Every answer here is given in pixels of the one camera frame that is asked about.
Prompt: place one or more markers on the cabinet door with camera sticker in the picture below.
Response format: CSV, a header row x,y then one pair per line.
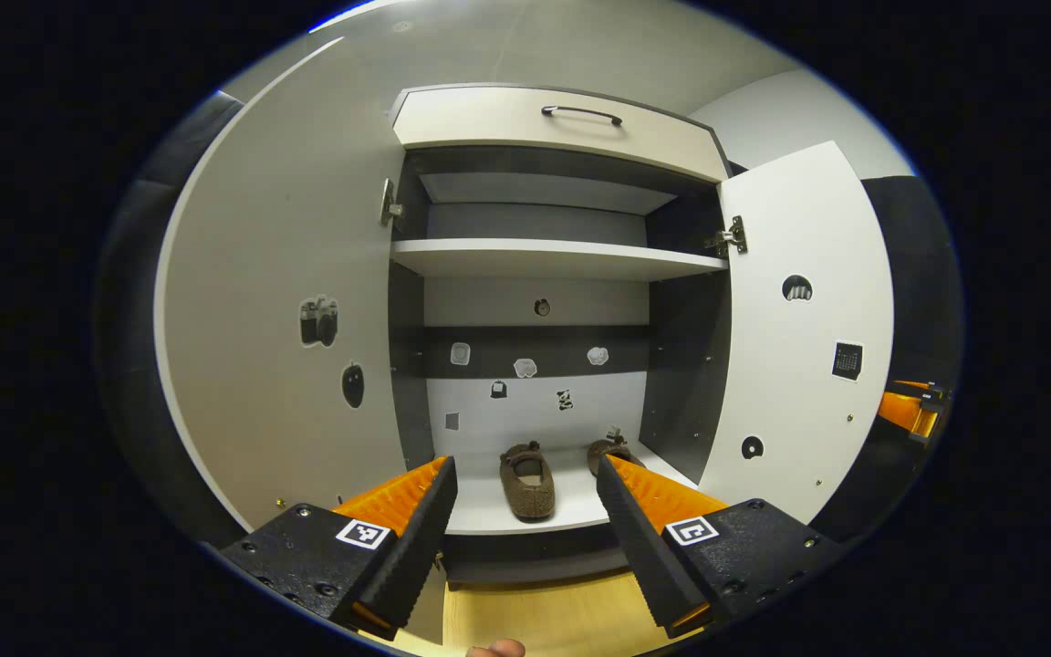
x,y
261,228

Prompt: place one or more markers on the white cabinet shelf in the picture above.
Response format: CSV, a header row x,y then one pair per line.
x,y
544,260

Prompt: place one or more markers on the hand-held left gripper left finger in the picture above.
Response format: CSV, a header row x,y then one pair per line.
x,y
416,547

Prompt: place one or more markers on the metal door hinge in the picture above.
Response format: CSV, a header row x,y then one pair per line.
x,y
390,205
728,239

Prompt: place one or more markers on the cabinet door with calendar sticker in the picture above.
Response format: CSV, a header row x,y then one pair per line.
x,y
790,228

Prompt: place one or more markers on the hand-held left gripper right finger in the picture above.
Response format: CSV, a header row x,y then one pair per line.
x,y
639,547

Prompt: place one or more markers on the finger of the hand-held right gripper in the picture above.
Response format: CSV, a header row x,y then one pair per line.
x,y
913,385
900,411

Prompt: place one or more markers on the white cabinet drawer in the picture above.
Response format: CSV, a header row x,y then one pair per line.
x,y
507,119

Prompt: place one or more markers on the black backdrop cloth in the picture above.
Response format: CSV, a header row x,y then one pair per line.
x,y
918,274

